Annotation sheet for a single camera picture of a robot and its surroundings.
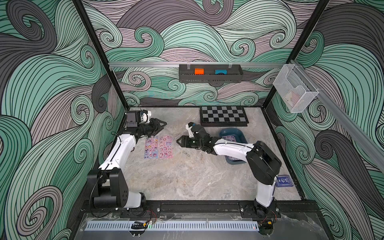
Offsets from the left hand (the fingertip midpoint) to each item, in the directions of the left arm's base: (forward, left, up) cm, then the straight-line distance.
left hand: (165, 123), depth 81 cm
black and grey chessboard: (+22, -40, -19) cm, 49 cm away
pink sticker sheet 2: (-3, +2, -22) cm, 22 cm away
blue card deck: (-24, -67, -21) cm, 74 cm away
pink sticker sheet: (-5, +11, -22) cm, 25 cm away
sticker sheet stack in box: (+5, -43, -22) cm, 48 cm away
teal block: (+34, -31, +11) cm, 48 cm away
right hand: (-4, -9, -12) cm, 15 cm away
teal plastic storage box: (+6, -45, -21) cm, 50 cm away
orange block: (+33, -20, +13) cm, 40 cm away
